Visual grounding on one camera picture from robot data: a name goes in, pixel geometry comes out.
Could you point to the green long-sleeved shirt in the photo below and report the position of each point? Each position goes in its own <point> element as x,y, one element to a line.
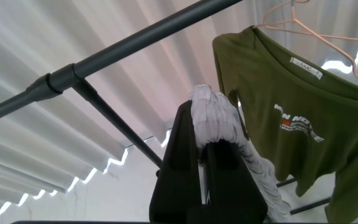
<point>291,161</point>

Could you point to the black clothes rack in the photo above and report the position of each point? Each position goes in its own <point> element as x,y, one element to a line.
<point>135,40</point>

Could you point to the white curtain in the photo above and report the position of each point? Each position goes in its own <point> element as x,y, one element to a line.
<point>42,140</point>

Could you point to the pale grey shorts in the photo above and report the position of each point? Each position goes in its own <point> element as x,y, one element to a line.
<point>213,115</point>

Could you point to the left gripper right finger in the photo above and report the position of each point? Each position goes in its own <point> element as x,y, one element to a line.
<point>232,189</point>

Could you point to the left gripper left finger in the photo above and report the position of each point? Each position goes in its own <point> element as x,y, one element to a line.
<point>176,180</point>

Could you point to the pink clothes hanger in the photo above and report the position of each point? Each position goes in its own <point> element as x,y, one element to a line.
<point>353,38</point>
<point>321,37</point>

